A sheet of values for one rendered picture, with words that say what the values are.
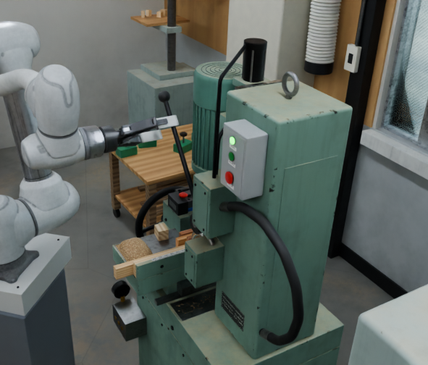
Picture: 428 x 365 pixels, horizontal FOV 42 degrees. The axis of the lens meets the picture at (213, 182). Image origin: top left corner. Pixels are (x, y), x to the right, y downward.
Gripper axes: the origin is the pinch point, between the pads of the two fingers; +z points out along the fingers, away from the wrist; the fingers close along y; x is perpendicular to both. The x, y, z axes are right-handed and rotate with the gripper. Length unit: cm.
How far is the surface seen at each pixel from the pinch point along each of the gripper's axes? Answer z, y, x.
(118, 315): -16, -49, -51
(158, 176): 48, -132, 7
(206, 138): 6.7, 10.2, -7.7
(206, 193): -5.3, 23.4, -24.2
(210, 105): 6.7, 17.8, -0.4
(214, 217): -3.6, 20.4, -30.3
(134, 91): 85, -219, 85
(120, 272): -20.0, -17.5, -36.9
